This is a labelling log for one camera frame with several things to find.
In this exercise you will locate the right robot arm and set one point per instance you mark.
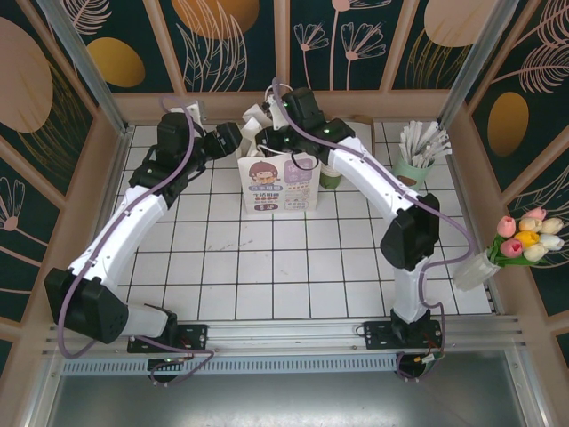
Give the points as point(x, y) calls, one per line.
point(373, 178)

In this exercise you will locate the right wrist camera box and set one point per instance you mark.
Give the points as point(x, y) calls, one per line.
point(273, 115)

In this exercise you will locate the artificial tulip bouquet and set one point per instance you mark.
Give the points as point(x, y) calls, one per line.
point(524, 238)

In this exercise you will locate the aluminium mounting rail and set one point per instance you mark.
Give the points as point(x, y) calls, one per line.
point(289, 331)

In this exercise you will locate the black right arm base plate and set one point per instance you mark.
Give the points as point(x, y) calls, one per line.
point(378, 333)

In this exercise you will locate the green paper cup stack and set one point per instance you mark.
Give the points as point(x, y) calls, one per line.
point(331, 178)

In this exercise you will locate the mint green straw holder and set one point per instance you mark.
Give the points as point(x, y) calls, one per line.
point(411, 175)

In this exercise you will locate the white ribbed vase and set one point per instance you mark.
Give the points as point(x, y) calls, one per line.
point(473, 271)

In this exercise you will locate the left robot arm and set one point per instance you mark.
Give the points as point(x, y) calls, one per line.
point(120, 236)

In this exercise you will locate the white printed paper bag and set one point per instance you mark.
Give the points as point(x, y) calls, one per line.
point(280, 187)

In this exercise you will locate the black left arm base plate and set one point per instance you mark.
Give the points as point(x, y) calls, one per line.
point(195, 335)

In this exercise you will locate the aluminium corner post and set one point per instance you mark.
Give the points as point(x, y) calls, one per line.
point(84, 66)
point(475, 66)

